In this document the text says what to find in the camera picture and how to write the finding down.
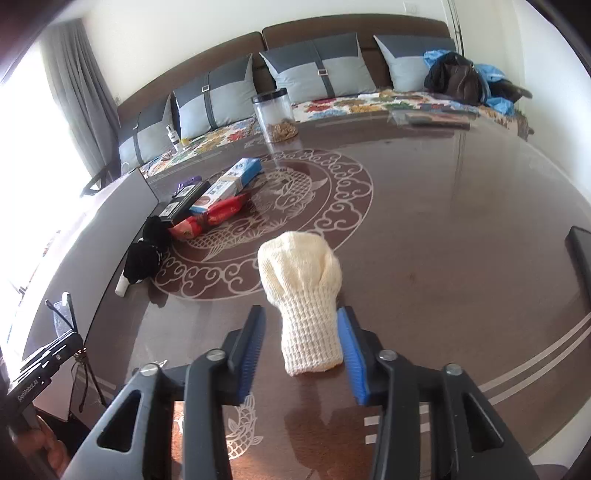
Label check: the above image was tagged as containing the grey curtain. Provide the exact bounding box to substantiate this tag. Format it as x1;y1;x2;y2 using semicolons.
39;19;120;176

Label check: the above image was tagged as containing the blue jacket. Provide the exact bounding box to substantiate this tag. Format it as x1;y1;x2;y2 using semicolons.
424;50;515;116

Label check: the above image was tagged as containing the far right grey cushion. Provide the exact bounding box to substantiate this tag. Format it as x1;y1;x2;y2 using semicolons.
374;35;456;93

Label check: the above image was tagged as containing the white cardboard box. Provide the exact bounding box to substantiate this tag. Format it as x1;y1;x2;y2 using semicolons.
2;170;158;370

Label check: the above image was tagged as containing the white lotion bottle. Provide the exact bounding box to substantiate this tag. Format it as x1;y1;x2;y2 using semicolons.
166;125;182;152

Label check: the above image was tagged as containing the grey cushion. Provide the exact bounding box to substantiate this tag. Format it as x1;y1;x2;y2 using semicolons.
374;35;456;93
259;33;378;104
174;55;256;139
118;95;173;173

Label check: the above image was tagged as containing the blue white medicine box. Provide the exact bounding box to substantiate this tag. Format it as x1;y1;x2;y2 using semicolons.
189;157;262;214

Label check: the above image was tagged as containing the person's hand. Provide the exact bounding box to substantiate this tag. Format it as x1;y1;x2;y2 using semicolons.
15;416;70;478

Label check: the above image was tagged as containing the far left grey cushion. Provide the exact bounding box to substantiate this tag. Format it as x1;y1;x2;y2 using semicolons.
118;95;173;173

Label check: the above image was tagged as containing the black fuzzy cloth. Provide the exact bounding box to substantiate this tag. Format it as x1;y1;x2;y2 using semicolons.
123;216;171;284

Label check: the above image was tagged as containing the black smartphone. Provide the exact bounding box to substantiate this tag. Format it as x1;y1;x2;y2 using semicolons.
565;226;591;302

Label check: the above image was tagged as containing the brown sofa with floral cover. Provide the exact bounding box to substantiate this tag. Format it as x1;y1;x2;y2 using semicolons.
118;14;531;177

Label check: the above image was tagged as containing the red foil packet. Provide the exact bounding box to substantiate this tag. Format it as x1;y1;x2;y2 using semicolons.
168;193;252;241

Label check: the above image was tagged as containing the dark brown bag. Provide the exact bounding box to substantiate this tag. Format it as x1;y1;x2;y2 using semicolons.
424;52;485;105

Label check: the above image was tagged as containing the clear jar black lid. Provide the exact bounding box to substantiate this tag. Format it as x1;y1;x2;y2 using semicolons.
252;88;298;143

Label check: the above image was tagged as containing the black rectangular box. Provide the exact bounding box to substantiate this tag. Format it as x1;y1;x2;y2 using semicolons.
157;181;211;228

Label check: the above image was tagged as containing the purple toy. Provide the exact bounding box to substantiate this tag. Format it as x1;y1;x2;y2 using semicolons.
175;176;201;194

